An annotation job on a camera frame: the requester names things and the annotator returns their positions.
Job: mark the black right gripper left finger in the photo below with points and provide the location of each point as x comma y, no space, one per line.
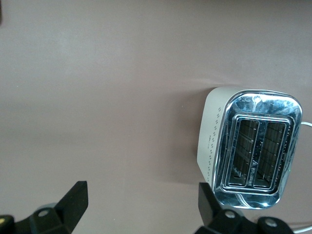
73,207

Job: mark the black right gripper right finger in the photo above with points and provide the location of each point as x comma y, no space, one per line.
209,209

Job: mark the beige chrome two-slot toaster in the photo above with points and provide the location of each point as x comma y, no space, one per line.
243,109

